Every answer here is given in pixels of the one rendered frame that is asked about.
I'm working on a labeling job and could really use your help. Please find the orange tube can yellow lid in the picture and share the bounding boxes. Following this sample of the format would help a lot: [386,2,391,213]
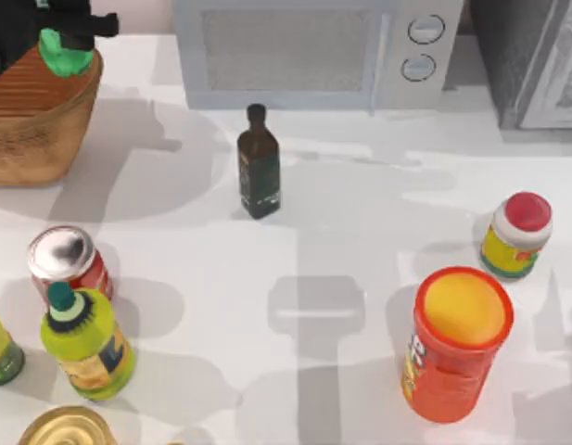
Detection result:
[400,265,515,425]

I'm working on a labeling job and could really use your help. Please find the lime bottle with green cap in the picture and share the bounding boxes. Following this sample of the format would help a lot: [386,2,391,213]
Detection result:
[39,281,136,401]

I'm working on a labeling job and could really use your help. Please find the dark glass bottle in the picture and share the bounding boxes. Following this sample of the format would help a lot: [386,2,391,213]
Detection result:
[235,103,283,221]

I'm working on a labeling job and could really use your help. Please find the microwave knob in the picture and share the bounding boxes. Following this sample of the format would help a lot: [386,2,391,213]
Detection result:
[400,52,438,83]
[407,13,447,46]

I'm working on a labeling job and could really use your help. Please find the red can with silver top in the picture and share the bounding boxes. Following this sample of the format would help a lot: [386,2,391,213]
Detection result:
[26,225,114,307]

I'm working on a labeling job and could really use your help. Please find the pale microwave oven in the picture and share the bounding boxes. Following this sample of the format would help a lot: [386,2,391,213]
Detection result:
[171,0,466,115]

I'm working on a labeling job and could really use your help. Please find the brown wicker basket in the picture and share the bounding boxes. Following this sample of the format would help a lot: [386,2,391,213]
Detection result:
[0,44,105,188]

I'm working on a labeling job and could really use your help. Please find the microwave door handle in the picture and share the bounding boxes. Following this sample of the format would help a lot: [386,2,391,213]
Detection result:
[369,12,390,116]

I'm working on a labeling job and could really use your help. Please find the yellow jar with red lid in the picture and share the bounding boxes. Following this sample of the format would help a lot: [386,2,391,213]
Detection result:
[478,191,554,280]

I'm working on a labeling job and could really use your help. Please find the yellow green bottle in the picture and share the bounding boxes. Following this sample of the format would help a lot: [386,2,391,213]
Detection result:
[0,304,26,387]

